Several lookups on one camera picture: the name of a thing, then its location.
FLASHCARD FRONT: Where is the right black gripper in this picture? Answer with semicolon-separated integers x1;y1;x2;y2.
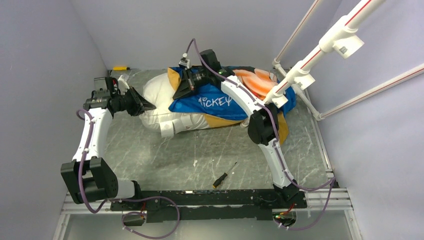
172;68;209;102

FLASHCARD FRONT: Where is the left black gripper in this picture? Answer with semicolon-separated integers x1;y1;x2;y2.
112;86;157;117

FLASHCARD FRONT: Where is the white pillow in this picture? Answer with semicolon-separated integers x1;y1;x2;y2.
138;72;251;139

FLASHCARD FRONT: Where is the yellow blue pillowcase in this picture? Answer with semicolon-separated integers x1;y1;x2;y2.
168;66;297;144

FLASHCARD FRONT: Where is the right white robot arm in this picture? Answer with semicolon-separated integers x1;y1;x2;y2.
174;49;300;208

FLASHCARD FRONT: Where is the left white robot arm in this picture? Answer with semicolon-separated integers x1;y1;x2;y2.
60;74;156;210

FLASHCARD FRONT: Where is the yellow screwdriver at back left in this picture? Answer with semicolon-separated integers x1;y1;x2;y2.
112;66;131;71

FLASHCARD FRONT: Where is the black yellow screwdriver on table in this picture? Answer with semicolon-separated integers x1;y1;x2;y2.
212;161;238;189

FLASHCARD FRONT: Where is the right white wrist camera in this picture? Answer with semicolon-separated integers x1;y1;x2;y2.
178;52;191;69

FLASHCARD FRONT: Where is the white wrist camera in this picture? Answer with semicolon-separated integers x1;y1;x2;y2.
178;52;191;69
117;74;130;95

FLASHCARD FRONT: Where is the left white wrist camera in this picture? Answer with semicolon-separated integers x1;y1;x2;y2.
117;74;130;95

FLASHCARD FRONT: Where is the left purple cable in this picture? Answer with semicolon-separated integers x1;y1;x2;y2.
75;108;181;240

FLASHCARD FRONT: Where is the purple cable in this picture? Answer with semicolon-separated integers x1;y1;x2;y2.
185;38;337;232
75;108;181;240

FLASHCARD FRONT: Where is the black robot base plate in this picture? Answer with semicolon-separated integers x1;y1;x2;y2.
110;185;308;223

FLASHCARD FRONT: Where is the white PVC pipe frame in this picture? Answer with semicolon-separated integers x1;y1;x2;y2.
264;0;424;121

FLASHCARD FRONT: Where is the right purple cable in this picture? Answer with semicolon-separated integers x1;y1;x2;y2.
185;38;337;232

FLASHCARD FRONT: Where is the aluminium rail frame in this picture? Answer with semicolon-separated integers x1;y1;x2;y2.
52;71;364;240

